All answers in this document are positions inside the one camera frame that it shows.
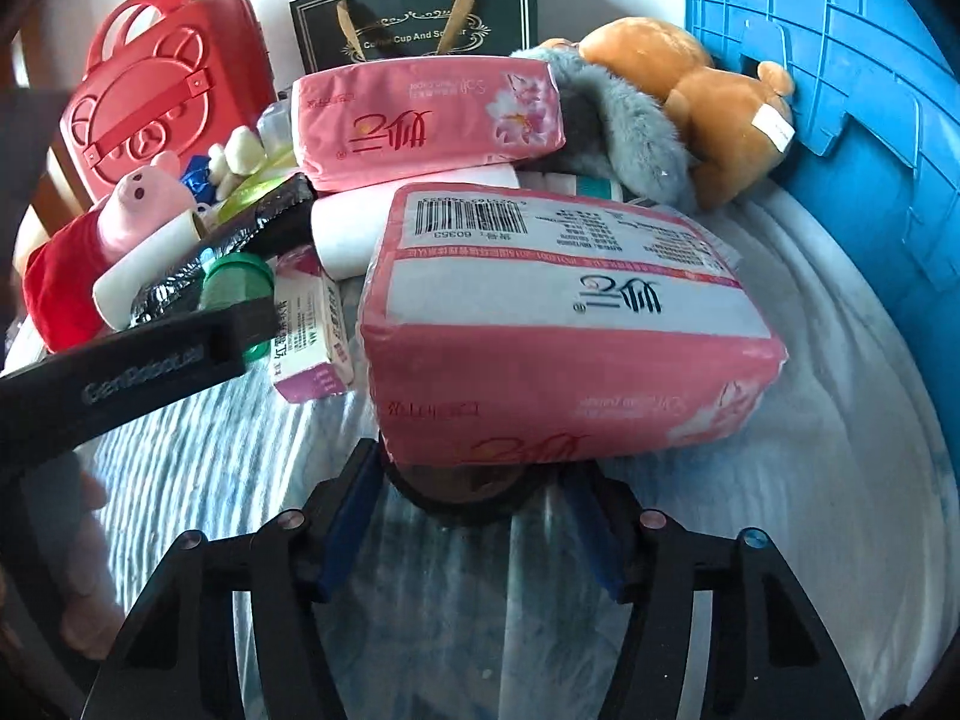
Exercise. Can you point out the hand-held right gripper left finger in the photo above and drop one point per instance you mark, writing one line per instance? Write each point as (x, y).
(352, 517)

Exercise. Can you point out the black gift bag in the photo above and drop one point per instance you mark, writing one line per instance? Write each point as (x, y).
(420, 22)

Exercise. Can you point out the striped grey bed sheet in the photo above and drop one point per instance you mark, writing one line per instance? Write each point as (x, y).
(750, 540)

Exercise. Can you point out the white paper roll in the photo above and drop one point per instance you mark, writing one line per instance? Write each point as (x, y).
(146, 262)
(345, 232)

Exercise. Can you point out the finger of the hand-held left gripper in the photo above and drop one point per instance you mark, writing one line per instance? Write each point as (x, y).
(262, 217)
(251, 330)

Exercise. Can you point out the green cap bottle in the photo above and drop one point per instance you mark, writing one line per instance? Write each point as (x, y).
(236, 277)

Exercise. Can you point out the blue plastic crate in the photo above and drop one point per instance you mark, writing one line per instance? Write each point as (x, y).
(862, 90)

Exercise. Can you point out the clear plastic box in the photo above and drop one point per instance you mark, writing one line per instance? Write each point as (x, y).
(275, 124)

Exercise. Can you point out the pink medicine box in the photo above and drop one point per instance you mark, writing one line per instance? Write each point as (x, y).
(311, 337)

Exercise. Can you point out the person's left hand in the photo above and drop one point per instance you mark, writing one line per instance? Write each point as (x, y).
(86, 577)

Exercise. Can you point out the red bear suitcase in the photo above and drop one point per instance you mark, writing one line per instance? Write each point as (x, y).
(150, 90)

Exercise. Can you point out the grey plush toy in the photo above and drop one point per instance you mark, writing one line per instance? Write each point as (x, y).
(630, 135)

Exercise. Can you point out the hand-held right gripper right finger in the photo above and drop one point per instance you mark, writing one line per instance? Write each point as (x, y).
(596, 540)

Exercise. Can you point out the green snack packet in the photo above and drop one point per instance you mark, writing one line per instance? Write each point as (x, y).
(255, 187)

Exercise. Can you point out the red dress pig plush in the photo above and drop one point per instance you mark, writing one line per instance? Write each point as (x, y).
(67, 277)

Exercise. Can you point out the white teal tube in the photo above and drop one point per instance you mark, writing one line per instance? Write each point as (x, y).
(577, 184)

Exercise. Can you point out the brown bear plush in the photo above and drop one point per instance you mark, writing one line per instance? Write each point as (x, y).
(697, 97)

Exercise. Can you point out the small blue dress rabbit plush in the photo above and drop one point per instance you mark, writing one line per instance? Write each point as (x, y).
(225, 161)

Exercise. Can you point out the pink tissue pack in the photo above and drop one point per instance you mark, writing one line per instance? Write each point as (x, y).
(562, 330)
(420, 124)

